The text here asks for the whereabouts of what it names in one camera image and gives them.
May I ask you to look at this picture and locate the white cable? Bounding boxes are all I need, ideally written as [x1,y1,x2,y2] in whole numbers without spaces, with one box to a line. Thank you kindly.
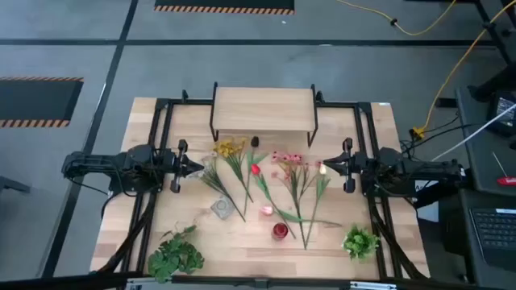
[431,103,516,162]

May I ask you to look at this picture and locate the yellow artificial flower bunch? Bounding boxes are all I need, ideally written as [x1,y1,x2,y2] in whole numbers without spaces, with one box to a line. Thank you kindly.
[212,137,254,204]

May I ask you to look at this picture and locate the cream artificial tulip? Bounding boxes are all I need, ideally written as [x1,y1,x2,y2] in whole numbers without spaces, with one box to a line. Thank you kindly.
[304,163,332,250]

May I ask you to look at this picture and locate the dark artificial tulip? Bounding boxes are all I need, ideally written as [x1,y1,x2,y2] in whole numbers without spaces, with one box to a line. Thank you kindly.
[243,135,269,217]

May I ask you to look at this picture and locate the black aluminium table frame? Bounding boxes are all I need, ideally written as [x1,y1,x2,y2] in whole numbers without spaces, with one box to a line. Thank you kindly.
[120,89,404,283]

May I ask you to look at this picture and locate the black mat with hazard stripes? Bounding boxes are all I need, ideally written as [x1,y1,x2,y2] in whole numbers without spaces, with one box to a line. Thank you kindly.
[0,76,85,129]
[153,0,296,16]

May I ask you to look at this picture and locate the black side desk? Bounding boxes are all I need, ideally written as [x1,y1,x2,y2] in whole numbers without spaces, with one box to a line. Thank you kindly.
[437,86,516,290]

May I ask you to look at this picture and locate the pink artificial blossom spray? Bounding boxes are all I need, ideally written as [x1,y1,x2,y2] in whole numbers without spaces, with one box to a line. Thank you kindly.
[270,151,319,251]

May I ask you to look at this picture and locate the small bushy green plant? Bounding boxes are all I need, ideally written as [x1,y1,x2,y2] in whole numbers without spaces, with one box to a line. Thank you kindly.
[341,224,381,262]

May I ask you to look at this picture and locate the black laptop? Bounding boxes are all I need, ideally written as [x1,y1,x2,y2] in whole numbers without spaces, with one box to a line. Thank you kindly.
[469,207,516,271]

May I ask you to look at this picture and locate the black cable bundle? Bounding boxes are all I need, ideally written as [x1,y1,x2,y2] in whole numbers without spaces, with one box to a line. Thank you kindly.
[367,196,429,280]
[96,192,159,275]

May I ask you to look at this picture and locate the black tablet screen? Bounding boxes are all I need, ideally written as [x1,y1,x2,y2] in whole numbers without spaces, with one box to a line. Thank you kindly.
[486,90,516,137]

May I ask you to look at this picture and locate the white label sheet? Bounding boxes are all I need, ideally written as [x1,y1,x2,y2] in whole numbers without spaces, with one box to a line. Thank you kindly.
[414,179,440,223]

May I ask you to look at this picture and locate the black stand legs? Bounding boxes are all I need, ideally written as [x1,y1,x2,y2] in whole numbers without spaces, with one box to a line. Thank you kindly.
[467,0,516,102]

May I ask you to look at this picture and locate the wooden shelf with black legs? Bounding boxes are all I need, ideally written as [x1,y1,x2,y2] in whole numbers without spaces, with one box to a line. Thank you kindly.
[209,82,319,148]

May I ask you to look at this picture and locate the white artificial blossom spray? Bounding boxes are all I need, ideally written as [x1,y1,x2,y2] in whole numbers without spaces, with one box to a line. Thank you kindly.
[196,155,247,223]

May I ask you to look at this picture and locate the pink artificial tulip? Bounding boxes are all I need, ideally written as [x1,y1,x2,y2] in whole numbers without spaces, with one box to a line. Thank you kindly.
[260,205,343,227]

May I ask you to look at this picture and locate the red ribbed glass vase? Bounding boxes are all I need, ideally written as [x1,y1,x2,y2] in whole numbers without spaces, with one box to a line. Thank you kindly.
[272,222,289,242]

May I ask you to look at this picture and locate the red-handled screwdriver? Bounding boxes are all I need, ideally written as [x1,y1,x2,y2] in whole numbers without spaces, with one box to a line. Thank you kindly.
[491,151,516,187]

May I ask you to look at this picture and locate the black camera mount rail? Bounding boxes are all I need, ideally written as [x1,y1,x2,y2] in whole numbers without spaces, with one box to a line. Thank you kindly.
[0,272,516,290]

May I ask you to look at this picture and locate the red artificial tulip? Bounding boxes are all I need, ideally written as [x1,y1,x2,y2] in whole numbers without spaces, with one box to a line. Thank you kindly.
[250,163,304,239]

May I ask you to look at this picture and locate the clear cut-glass vase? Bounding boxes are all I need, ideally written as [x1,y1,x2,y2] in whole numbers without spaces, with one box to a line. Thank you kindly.
[210,196,235,221]

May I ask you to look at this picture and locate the yellow cable with yellow plug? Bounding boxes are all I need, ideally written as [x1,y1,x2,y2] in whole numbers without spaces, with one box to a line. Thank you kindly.
[410,0,516,140]

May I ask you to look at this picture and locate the grey furniture foot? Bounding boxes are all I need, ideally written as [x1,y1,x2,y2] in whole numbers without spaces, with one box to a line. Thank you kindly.
[0,176,31,195]

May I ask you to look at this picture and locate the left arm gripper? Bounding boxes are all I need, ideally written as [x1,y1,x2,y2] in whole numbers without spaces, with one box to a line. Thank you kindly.
[162,139,205,194]

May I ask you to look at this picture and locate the yellow cable with black connector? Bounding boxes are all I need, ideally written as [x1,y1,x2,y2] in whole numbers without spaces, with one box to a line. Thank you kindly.
[336,0,459,37]

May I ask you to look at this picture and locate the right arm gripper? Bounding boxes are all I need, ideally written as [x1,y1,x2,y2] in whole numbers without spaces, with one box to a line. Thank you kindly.
[322,137,366,194]

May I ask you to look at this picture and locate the large-leaf green artificial plant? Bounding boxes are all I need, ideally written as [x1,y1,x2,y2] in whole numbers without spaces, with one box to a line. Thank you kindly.
[147,224,206,284]

